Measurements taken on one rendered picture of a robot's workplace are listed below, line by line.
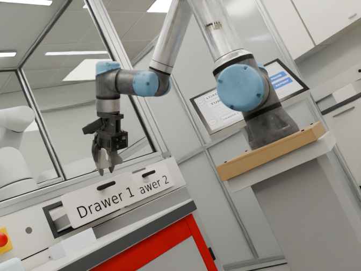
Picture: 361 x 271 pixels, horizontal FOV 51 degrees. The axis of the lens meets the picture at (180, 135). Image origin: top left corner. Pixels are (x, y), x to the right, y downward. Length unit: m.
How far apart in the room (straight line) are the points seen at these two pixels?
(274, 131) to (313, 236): 0.30
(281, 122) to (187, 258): 0.47
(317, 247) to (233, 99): 0.45
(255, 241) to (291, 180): 2.14
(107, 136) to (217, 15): 0.48
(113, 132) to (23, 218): 0.41
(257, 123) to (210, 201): 2.25
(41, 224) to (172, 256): 0.63
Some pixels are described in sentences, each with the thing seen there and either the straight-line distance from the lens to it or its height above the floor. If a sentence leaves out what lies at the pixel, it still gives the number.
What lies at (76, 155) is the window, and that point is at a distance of 1.52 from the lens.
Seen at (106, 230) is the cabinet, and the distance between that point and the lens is 1.47.
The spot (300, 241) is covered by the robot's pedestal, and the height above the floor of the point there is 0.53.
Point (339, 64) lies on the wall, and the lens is 4.63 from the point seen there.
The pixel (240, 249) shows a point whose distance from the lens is 3.31.
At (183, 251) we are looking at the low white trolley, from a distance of 0.87.
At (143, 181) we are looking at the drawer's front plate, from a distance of 1.61.
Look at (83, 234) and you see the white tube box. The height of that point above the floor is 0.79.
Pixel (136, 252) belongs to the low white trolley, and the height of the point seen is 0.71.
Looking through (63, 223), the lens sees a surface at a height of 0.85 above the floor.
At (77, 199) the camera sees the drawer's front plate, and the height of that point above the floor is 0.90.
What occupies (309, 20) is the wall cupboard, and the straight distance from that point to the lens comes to 4.36.
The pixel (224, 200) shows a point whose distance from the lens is 3.20.
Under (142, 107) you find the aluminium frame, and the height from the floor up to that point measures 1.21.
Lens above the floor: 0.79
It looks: 7 degrees up
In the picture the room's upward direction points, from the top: 25 degrees counter-clockwise
